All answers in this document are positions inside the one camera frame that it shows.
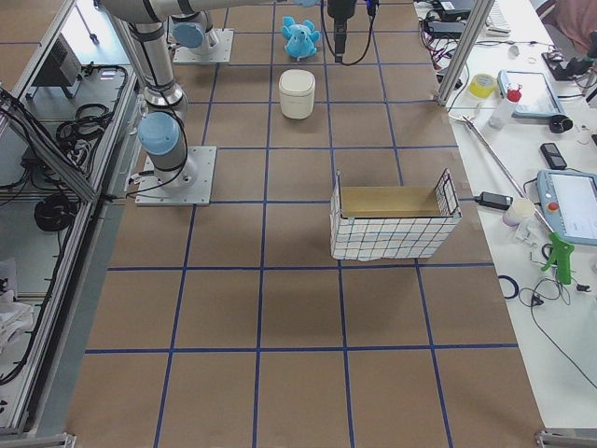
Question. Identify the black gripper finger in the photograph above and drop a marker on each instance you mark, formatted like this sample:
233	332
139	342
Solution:
340	38

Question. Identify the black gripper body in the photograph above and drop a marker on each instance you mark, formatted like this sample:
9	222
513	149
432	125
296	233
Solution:
340	9

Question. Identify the white lidded trash can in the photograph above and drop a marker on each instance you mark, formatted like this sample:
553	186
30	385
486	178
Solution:
296	93

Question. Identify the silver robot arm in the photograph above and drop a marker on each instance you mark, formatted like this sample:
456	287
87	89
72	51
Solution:
195	32
145	23

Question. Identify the blue teddy bear plush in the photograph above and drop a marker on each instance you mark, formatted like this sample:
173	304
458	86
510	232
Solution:
301	38

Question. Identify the yellow tape roll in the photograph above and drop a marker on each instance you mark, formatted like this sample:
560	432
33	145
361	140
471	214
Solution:
482	85

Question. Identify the red capped plastic bottle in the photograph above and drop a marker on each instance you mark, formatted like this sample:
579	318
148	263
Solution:
505	109

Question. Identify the checkered cloth covered box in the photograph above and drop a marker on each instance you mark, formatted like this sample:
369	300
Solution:
371	223

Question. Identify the blue teach pendant far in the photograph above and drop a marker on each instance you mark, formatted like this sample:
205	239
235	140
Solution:
538	99

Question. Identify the blue teach pendant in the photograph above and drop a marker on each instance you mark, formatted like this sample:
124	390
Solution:
568	204
538	99

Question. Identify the black power adapter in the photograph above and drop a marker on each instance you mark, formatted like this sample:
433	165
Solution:
494	200

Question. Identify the black phone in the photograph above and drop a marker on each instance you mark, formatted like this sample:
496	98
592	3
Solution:
553	156

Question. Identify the white paper cup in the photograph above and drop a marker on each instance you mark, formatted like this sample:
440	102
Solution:
519	210

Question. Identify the blue teach pendant near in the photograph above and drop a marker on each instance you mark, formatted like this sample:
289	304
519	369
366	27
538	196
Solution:
568	204

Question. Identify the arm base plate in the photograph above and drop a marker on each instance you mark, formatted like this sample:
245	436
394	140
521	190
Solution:
192	186
220	55

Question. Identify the aluminium frame post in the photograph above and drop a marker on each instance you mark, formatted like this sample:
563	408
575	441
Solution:
475	23

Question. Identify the green handled reach grabber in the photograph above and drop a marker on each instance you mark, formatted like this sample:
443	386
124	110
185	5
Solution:
560	256

